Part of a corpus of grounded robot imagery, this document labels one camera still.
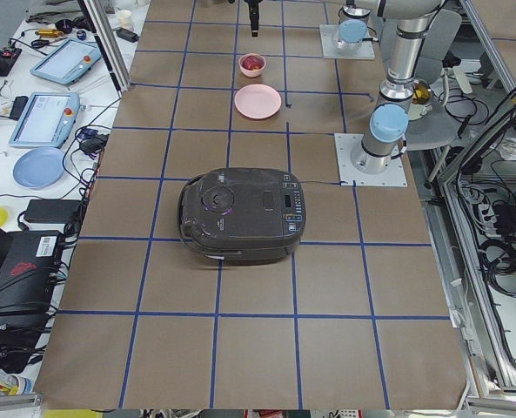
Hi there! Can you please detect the red apple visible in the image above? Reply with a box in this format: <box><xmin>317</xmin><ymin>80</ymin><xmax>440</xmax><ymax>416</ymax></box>
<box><xmin>242</xmin><ymin>55</ymin><xmax>264</xmax><ymax>71</ymax></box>

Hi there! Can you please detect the small pink bowl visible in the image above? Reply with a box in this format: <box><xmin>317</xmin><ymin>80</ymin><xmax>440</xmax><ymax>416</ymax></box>
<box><xmin>238</xmin><ymin>53</ymin><xmax>266</xmax><ymax>78</ymax></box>

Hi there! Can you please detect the pink plate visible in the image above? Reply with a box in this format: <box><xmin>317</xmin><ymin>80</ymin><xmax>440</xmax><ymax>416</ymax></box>
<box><xmin>234</xmin><ymin>84</ymin><xmax>282</xmax><ymax>120</ymax></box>

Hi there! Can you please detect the blue plate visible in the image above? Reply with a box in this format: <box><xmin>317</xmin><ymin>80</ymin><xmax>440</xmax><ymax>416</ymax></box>
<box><xmin>12</xmin><ymin>147</ymin><xmax>64</xmax><ymax>189</ymax></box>

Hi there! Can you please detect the white paper cup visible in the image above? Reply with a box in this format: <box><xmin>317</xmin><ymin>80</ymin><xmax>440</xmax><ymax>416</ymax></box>
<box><xmin>116</xmin><ymin>9</ymin><xmax>134</xmax><ymax>30</ymax></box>

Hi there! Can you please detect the upper teach pendant tablet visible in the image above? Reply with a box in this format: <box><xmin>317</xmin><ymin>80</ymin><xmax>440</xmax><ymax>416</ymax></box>
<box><xmin>30</xmin><ymin>39</ymin><xmax>102</xmax><ymax>85</ymax></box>

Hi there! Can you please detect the teach pendant tablet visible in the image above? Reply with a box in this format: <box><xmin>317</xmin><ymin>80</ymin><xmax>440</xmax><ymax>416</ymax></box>
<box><xmin>9</xmin><ymin>92</ymin><xmax>80</xmax><ymax>148</ymax></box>
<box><xmin>30</xmin><ymin>39</ymin><xmax>102</xmax><ymax>85</ymax></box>

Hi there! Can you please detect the dark grey rice cooker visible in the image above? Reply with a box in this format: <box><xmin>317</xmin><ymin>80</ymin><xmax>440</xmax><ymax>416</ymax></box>
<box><xmin>177</xmin><ymin>167</ymin><xmax>306</xmax><ymax>261</ymax></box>

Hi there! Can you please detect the grey office chair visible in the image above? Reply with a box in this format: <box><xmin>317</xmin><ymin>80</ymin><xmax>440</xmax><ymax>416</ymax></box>
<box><xmin>405</xmin><ymin>9</ymin><xmax>461</xmax><ymax>152</ymax></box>

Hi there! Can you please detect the lower teach pendant tablet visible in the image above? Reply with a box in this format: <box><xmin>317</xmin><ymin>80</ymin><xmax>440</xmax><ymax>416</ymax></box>
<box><xmin>9</xmin><ymin>92</ymin><xmax>80</xmax><ymax>148</ymax></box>

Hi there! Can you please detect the black power adapter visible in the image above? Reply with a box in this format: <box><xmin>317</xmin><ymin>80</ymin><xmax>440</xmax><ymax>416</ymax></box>
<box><xmin>23</xmin><ymin>199</ymin><xmax>80</xmax><ymax>224</ymax></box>

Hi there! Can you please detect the black computer case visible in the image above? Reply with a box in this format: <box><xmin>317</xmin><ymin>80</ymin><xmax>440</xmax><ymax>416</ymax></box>
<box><xmin>0</xmin><ymin>228</ymin><xmax>64</xmax><ymax>327</ymax></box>

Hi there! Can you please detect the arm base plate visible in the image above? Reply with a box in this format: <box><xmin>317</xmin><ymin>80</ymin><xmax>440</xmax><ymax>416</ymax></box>
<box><xmin>334</xmin><ymin>133</ymin><xmax>407</xmax><ymax>187</ymax></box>
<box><xmin>319</xmin><ymin>21</ymin><xmax>375</xmax><ymax>60</ymax></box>

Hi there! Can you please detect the aluminium frame post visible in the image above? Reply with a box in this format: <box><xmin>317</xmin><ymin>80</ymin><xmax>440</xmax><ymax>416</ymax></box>
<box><xmin>77</xmin><ymin>0</ymin><xmax>131</xmax><ymax>92</ymax></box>

